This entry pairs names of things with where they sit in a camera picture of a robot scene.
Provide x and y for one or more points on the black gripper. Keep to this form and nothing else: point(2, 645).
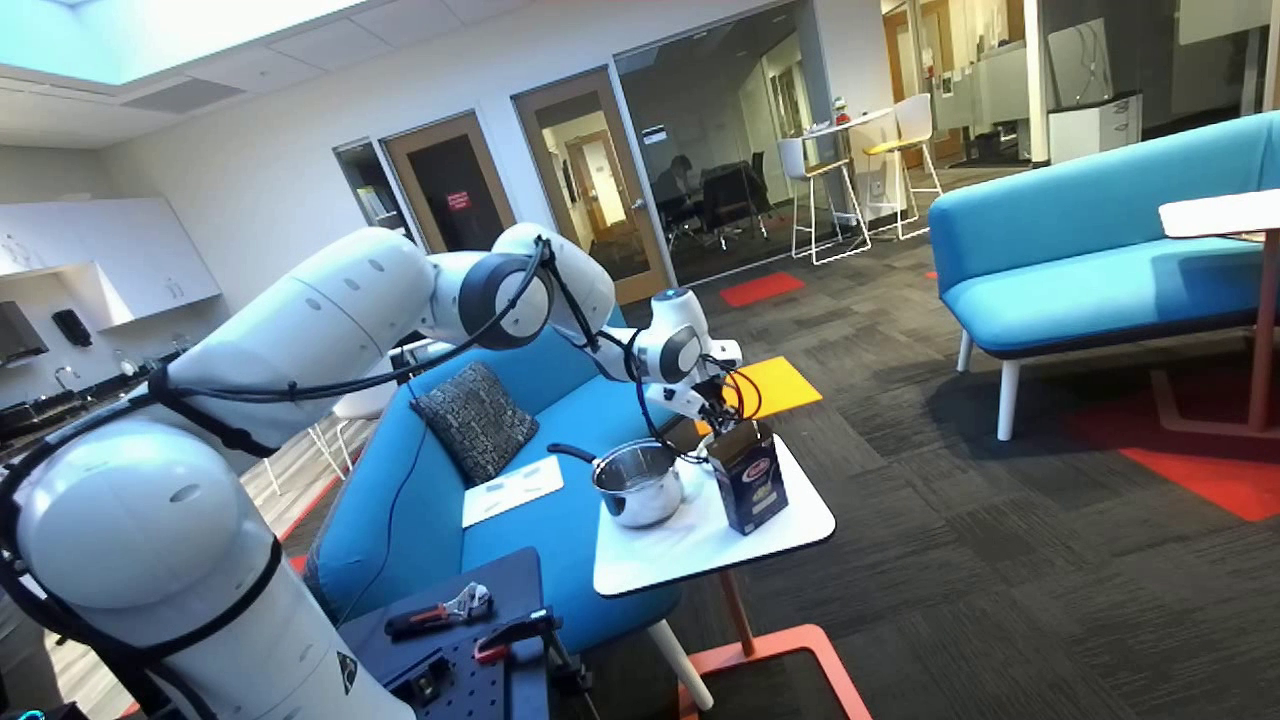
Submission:
point(692, 423)

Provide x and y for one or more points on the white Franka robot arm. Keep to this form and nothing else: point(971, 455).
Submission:
point(304, 334)

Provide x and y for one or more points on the blue pasta box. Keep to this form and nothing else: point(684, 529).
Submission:
point(751, 484)

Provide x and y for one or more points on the white paper sheet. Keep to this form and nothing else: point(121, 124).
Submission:
point(512, 488)

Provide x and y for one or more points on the grey patterned pillow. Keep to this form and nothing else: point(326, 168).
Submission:
point(473, 423)

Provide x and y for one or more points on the wooden framed glass door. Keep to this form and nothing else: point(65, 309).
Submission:
point(593, 187)

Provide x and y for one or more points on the white high stool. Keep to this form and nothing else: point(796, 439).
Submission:
point(824, 174)

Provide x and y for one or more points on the blue sofa with pillow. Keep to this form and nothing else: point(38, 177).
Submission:
point(386, 520)

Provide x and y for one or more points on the dark perforated mounting board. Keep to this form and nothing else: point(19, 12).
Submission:
point(460, 667)

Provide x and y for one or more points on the white high table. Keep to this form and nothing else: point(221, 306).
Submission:
point(853, 121)

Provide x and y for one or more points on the wooden framed dark door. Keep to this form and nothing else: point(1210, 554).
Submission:
point(446, 187)

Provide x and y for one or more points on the yellow high stool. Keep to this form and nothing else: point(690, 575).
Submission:
point(907, 146)

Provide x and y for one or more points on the long blue sofa white legs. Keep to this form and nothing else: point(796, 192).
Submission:
point(1106, 283)

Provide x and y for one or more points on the white storage cabinet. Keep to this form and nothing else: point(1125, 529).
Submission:
point(1092, 124)

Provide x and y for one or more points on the white wall cabinet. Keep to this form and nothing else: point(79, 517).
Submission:
point(121, 253)

